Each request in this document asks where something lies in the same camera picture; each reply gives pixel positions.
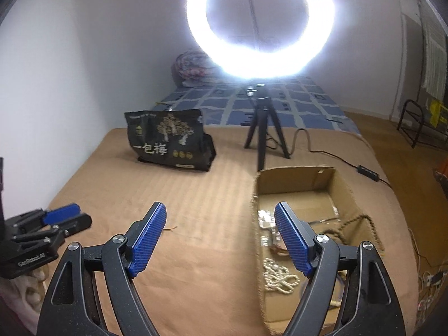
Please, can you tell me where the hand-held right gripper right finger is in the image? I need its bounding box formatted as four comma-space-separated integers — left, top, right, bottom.
274, 201, 407, 336

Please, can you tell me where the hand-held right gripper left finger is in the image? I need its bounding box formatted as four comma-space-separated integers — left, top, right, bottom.
39, 201, 168, 336

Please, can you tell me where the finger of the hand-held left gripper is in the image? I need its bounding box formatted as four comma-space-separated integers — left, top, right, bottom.
5, 203, 82, 234
12, 214, 92, 250

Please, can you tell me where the white bead necklace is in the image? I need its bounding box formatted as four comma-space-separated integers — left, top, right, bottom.
264, 257, 300, 297

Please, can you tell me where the cardboard box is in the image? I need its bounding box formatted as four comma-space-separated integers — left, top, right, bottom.
251, 167, 386, 336

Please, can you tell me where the brown wooden bead necklace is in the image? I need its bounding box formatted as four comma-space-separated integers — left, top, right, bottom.
320, 213, 384, 256

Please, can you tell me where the tan blanket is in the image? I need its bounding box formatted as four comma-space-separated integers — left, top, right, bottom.
35, 126, 421, 336

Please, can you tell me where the black printed snack bag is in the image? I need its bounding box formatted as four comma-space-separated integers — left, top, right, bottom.
125, 109, 216, 173

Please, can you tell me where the black mini tripod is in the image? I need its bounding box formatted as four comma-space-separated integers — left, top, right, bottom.
244, 83, 290, 172

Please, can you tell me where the white power strip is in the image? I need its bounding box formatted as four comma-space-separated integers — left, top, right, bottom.
422, 271, 444, 286

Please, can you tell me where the blue checkered bedsheet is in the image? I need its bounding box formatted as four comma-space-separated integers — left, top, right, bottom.
150, 77, 361, 135

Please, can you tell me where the black metal clothes rack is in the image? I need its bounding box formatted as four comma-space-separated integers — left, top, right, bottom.
397, 0, 448, 148

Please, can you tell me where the folded floral quilt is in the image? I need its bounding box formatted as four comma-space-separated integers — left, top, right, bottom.
171, 51, 225, 88

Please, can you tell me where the white striped hanging cloth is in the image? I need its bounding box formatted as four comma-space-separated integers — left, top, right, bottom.
418, 3, 448, 103

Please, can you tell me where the phone holder on pole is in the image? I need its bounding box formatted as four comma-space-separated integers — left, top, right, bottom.
226, 0, 267, 51

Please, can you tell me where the black power cable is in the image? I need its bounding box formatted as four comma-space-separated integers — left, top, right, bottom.
265, 128, 391, 186

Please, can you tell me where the black inline cable controller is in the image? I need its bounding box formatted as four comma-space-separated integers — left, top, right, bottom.
356, 164, 379, 183

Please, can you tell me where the white ring light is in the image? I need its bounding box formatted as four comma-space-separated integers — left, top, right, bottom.
185, 0, 337, 79

